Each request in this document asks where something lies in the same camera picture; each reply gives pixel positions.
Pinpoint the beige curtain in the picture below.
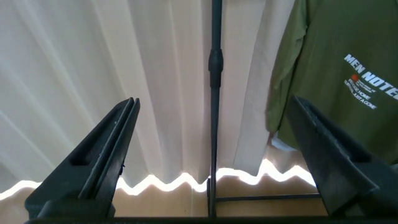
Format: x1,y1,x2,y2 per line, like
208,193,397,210
0,0,315,195

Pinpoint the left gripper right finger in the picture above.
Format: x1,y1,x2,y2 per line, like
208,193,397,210
284,95,398,217

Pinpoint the green garment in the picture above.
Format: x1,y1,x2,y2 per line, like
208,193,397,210
265,0,398,166

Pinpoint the black clothes rack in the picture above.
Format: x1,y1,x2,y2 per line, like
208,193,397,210
206,0,323,218

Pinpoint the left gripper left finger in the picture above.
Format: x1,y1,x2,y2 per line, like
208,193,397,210
24,97,141,218

